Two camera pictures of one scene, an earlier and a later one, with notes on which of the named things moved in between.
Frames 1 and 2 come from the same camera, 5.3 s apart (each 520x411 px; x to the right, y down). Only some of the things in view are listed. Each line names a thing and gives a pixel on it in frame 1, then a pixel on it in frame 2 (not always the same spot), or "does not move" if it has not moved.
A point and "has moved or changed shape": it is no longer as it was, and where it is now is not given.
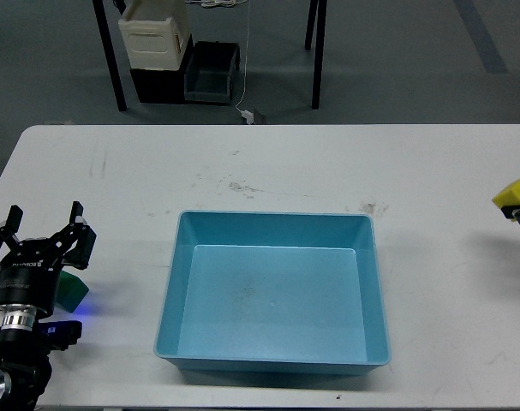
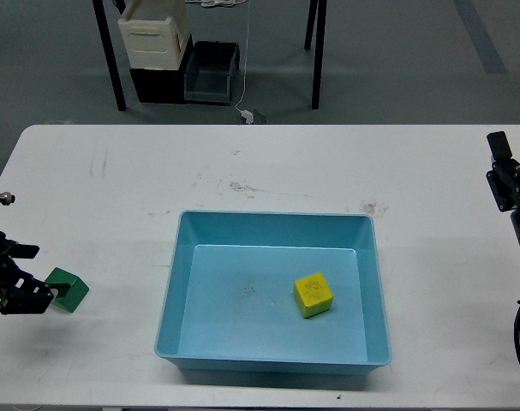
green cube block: x=71 y=290 does not move
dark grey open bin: x=209 y=72 does not move
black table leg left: x=108 y=42 does not move
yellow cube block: x=518 y=193 has moved or changed shape
